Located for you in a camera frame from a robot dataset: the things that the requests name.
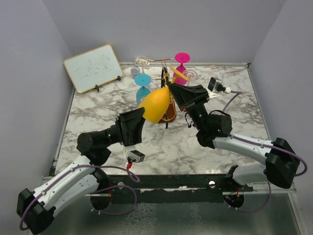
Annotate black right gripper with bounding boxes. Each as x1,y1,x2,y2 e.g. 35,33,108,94
166,83,209,132

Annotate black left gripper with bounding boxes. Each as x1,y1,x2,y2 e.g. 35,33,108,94
101,106,149,147

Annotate orange plastic wine glass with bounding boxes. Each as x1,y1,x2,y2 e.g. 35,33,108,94
138,67,187,123

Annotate pink plastic wine glass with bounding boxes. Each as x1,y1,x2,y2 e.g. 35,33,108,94
175,52,191,85

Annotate blue plastic wine glass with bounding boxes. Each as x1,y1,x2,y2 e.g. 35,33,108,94
134,73,152,106

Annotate clear champagne flute glass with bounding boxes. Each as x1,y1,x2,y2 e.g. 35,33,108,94
134,56,150,73

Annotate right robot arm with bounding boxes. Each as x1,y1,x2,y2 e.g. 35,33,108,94
169,84,300,191

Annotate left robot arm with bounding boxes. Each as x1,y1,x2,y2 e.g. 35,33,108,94
17,107,145,235

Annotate gold and black glass rack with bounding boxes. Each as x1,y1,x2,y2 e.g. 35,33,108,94
148,58,177,129

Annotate small jar of paper clips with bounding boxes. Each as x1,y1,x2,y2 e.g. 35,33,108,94
131,67,141,76

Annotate small framed whiteboard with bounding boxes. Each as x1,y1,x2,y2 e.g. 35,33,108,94
63,44,124,94

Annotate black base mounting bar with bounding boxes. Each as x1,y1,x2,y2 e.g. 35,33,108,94
99,173,253,204

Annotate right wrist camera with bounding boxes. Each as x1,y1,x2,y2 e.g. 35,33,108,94
207,77,231,98

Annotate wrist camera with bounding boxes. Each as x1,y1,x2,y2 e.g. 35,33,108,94
123,145,145,169
207,77,231,98

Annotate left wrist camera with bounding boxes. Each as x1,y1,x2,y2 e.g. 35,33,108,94
123,145,145,169

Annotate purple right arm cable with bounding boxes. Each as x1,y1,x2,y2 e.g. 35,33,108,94
221,90,308,213

